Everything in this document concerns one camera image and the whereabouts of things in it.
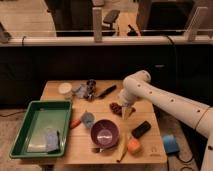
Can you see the green plastic tray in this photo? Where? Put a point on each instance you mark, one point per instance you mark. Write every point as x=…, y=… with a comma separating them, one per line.
x=41, y=120

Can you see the white paper cup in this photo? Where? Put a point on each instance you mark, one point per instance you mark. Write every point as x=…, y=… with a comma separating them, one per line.
x=65, y=89

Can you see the black rectangular remote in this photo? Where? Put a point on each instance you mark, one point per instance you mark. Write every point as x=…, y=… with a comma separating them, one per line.
x=141, y=129

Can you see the light blue cloth ball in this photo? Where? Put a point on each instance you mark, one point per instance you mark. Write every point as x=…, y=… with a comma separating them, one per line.
x=88, y=119

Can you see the dark red grape bunch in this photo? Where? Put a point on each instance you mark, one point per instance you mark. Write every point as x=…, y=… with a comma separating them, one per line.
x=117, y=109

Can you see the purple bowl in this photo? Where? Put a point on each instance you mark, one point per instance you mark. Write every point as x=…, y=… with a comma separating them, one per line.
x=104, y=133

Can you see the black office chair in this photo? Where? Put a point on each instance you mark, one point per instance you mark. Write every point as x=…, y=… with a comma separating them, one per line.
x=109, y=20

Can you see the metal can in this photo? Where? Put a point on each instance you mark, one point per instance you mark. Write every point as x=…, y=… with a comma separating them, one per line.
x=91, y=88

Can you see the orange carrot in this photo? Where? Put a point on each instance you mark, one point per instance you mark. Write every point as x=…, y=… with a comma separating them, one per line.
x=74, y=123

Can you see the crumpled clear plastic wrap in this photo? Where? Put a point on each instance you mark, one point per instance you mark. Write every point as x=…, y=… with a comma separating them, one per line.
x=80, y=91

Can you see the yellow banana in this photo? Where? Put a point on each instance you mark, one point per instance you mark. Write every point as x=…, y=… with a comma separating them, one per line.
x=122, y=147

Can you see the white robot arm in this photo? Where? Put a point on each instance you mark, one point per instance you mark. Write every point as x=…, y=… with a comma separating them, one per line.
x=196, y=115

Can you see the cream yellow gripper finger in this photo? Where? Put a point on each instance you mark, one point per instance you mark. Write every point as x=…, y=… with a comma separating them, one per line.
x=126, y=112

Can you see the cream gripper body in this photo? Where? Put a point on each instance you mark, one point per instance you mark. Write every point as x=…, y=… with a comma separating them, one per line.
x=126, y=98

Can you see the orange fruit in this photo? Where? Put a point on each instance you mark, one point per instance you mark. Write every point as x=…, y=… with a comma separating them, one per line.
x=133, y=146

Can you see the blue sponge in tray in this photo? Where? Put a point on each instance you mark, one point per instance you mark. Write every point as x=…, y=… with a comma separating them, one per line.
x=52, y=141

